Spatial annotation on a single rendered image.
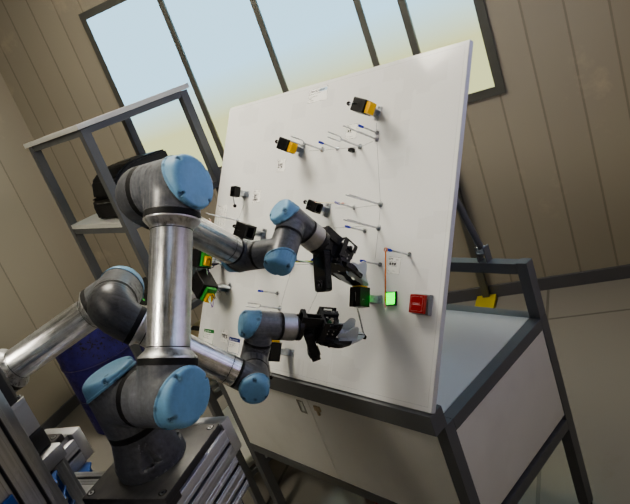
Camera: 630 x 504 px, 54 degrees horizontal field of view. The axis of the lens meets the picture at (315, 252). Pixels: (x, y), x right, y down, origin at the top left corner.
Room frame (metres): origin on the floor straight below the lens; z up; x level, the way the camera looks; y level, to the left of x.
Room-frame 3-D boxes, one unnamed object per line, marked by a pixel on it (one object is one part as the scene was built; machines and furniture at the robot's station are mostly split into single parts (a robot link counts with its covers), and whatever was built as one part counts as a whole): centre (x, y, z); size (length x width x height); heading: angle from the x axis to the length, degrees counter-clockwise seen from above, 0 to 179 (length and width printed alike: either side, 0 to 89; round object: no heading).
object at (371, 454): (1.65, 0.03, 0.60); 0.55 x 0.03 x 0.39; 38
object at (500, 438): (2.05, -0.04, 0.60); 1.17 x 0.58 x 0.40; 38
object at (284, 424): (2.09, 0.37, 0.60); 0.55 x 0.02 x 0.39; 38
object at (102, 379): (1.16, 0.47, 1.33); 0.13 x 0.12 x 0.14; 55
